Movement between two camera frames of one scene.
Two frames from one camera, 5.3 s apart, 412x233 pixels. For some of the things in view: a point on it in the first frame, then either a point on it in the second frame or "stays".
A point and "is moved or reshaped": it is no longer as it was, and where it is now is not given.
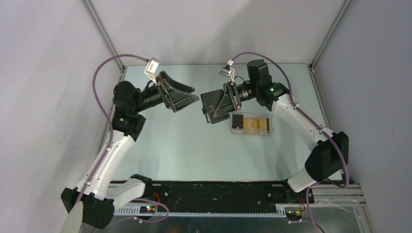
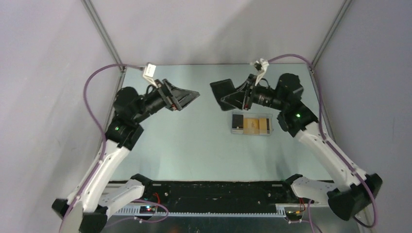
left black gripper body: x=154 y=95 stays
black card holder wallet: x=210 y=100 is moved or reshaped
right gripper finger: x=227 y=105 to x=237 y=98
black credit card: x=237 y=121 stays
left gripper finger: x=176 y=99 stays
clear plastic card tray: x=252 y=124 stays
